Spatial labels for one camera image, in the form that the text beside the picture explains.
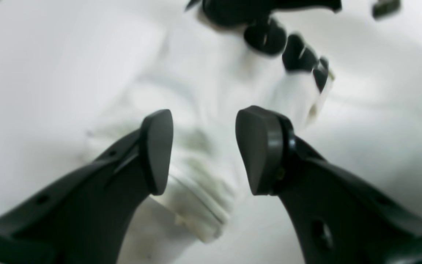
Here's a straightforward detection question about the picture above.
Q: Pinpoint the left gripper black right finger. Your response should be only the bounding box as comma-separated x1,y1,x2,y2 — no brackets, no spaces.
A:
236,106,295,196

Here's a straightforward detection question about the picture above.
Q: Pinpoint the white T-shirt black print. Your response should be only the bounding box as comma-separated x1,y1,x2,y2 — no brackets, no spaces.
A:
82,8,334,243

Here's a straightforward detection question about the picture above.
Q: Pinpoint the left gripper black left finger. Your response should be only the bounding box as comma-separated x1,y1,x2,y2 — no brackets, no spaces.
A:
139,110,174,195

